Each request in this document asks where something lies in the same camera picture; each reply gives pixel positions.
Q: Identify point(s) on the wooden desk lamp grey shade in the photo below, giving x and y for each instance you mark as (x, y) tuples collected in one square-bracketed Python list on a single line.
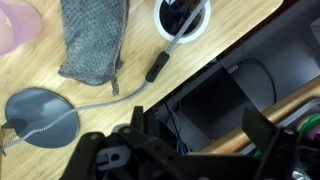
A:
[(33, 114)]

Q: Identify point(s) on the grey knitted cloth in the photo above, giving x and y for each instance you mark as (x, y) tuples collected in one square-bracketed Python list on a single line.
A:
[(93, 32)]

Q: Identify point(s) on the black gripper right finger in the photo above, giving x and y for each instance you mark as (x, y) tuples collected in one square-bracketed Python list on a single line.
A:
[(277, 145)]

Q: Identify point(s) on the black inline lamp switch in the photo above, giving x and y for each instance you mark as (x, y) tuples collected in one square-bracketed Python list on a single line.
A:
[(155, 69)]

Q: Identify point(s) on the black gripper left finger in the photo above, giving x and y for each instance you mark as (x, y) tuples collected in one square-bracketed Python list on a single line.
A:
[(128, 153)]

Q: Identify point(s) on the pink translucent cup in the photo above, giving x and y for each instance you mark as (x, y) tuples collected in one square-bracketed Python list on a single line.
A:
[(19, 22)]

